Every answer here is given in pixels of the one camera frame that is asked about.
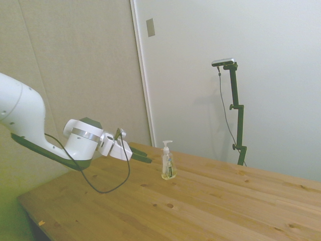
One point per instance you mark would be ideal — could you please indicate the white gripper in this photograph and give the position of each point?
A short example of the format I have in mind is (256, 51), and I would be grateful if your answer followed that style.
(121, 150)

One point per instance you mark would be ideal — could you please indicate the clear sanitizer pump bottle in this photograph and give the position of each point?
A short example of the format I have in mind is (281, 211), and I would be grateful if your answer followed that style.
(168, 170)

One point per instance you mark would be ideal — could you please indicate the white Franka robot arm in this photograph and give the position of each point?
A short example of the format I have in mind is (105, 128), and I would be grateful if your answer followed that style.
(22, 113)

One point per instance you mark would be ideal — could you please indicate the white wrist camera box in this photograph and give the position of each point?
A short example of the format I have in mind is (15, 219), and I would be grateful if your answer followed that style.
(106, 146)

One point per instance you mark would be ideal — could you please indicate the white vertical wall trim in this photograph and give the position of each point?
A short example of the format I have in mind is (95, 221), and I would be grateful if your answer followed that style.
(143, 75)

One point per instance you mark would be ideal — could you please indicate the black jointed camera stand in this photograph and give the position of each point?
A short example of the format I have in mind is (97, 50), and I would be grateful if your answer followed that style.
(240, 125)

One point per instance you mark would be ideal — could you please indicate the silver camera on stand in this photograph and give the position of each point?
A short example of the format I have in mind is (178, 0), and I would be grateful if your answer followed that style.
(223, 61)

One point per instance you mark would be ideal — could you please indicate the grey wall plate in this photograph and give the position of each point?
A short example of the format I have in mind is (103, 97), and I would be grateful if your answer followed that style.
(150, 27)

